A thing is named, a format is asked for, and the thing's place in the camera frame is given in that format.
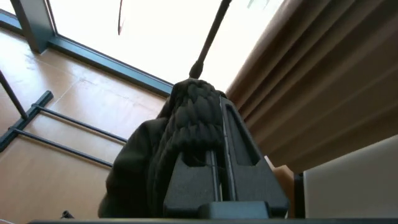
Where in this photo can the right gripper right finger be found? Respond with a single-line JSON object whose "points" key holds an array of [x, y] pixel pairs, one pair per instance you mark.
{"points": [[248, 183]]}

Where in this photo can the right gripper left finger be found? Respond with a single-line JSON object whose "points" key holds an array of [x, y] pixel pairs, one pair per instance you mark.
{"points": [[189, 186]]}

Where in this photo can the black garment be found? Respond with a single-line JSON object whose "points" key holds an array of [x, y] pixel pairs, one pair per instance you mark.
{"points": [[140, 174]]}

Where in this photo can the black clothes rack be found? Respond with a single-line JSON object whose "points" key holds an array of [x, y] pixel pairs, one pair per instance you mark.
{"points": [[213, 31]]}

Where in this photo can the brown curtain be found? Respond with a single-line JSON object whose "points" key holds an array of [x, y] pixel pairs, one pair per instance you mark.
{"points": [[326, 77]]}

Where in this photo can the window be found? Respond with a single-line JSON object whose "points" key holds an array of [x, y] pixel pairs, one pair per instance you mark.
{"points": [[155, 31]]}

